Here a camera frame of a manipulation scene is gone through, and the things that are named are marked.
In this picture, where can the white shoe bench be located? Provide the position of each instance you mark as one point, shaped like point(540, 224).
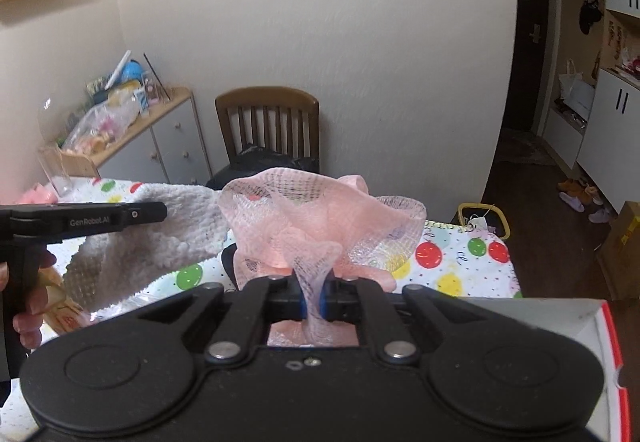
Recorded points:
point(562, 141)

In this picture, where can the clear plastic bag of snacks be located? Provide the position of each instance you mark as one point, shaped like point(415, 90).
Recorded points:
point(102, 126)

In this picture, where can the dark door mat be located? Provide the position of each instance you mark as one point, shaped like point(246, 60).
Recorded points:
point(525, 146)

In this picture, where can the dark door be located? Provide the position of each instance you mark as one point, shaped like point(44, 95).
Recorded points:
point(527, 21)

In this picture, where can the blue round container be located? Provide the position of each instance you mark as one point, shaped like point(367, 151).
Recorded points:
point(133, 71)

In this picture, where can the balloon print tablecloth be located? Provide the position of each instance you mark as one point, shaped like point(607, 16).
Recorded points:
point(450, 267)

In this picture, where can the clear acrylic stand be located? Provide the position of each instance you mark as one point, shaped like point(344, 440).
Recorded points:
point(157, 81)

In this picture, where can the yellow rimmed bin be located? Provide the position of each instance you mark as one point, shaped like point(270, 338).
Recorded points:
point(502, 222)

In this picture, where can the person's left hand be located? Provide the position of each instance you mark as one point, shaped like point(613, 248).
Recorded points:
point(35, 307)

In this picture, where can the orange slippers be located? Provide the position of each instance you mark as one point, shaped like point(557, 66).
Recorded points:
point(575, 189)

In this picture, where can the brown cardboard box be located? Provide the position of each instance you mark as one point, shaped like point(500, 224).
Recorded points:
point(622, 252)

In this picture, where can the brown wooden chair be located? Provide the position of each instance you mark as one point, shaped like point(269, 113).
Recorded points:
point(267, 121)

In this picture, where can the white cardboard box red rim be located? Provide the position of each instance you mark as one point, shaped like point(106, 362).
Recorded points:
point(570, 347)

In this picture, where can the clear glass vase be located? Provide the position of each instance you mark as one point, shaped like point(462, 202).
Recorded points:
point(57, 171)

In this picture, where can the purple slipper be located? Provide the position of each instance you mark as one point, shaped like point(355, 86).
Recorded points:
point(600, 216)
point(571, 202)

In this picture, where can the pink mesh cloth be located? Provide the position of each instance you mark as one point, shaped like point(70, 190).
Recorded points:
point(310, 222)

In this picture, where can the white cabinet wooden top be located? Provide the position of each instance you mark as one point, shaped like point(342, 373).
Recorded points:
point(170, 141)

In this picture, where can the white paper bag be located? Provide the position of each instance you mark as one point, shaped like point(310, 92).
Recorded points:
point(575, 91)

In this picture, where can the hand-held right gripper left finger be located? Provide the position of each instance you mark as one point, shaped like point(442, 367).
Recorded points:
point(300, 307)

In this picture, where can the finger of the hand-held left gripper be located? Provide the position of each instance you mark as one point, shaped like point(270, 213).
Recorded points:
point(145, 213)

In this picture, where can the white floor cabinet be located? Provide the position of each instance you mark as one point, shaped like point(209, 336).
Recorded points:
point(612, 141)

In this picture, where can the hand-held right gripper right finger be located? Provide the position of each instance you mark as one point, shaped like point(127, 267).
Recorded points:
point(325, 307)

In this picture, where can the black hanging bag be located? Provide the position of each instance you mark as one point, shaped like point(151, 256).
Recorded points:
point(590, 14)

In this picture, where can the beige packet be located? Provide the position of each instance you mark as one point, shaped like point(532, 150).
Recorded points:
point(67, 314)

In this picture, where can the white knitted towel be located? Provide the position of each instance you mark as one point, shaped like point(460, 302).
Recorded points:
point(165, 232)

